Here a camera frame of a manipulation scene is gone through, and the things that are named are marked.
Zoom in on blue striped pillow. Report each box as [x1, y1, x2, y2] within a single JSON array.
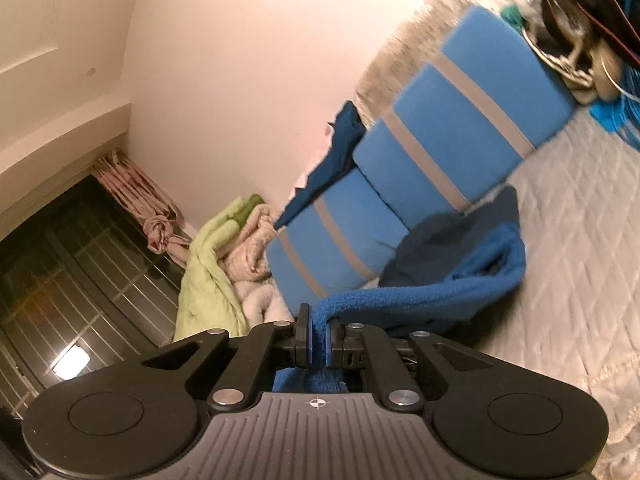
[[266, 169, 408, 314], [354, 6, 575, 228]]

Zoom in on dark clutter pile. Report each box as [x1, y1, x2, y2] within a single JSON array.
[[513, 0, 639, 105]]

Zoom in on dark blue folded garment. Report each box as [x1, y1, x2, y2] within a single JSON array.
[[273, 101, 367, 230]]

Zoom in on beige knitted blanket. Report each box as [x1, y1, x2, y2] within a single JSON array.
[[219, 204, 279, 283]]

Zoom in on bright blue yarn tassel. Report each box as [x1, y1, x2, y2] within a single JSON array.
[[589, 67, 640, 150]]

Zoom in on blue fleece zip jacket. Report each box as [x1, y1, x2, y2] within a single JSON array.
[[272, 185, 526, 393]]

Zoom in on grey quilted bedspread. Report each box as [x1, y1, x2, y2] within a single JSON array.
[[476, 108, 639, 479]]

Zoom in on pink tied curtain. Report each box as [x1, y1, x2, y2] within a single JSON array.
[[91, 150, 191, 269]]

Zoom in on dark window with blinds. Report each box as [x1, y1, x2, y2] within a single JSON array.
[[1, 177, 183, 418]]

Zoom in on left blue striped pillow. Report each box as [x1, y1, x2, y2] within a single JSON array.
[[266, 169, 408, 314]]

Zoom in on light green blanket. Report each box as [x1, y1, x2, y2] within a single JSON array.
[[172, 194, 264, 342]]

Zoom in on right blue striped pillow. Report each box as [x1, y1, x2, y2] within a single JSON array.
[[354, 6, 575, 228]]

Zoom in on white puffy comforter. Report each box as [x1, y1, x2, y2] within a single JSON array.
[[230, 278, 294, 337]]

